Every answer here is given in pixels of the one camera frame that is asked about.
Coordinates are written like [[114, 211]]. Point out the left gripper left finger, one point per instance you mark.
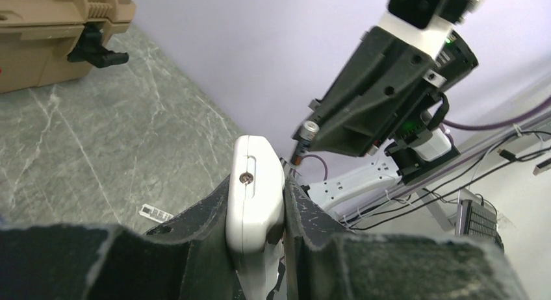
[[184, 258]]

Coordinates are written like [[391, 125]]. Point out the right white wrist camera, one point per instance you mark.
[[425, 24]]

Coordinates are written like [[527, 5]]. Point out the white battery cover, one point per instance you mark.
[[154, 214]]

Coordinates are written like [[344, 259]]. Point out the white AC remote control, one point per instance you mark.
[[255, 219]]

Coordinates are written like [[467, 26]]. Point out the tan plastic toolbox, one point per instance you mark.
[[45, 42]]

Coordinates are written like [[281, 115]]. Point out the black keyboard background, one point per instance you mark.
[[475, 221]]

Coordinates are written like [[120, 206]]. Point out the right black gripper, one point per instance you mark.
[[390, 90]]

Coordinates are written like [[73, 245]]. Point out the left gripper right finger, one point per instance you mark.
[[326, 260]]

